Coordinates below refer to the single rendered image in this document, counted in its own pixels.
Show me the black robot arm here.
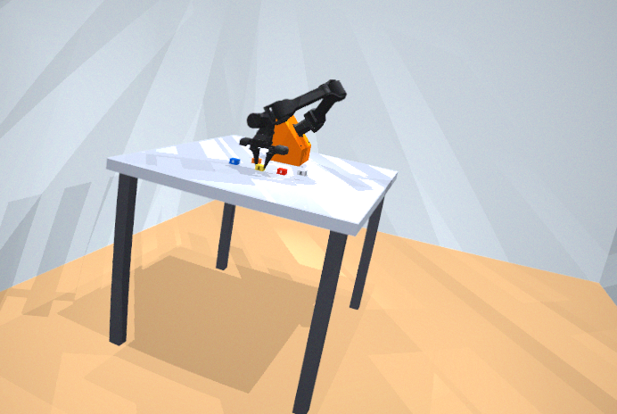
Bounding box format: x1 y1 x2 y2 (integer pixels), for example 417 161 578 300
247 79 347 148

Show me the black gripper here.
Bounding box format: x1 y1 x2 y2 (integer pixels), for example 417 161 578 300
239 128 289 169

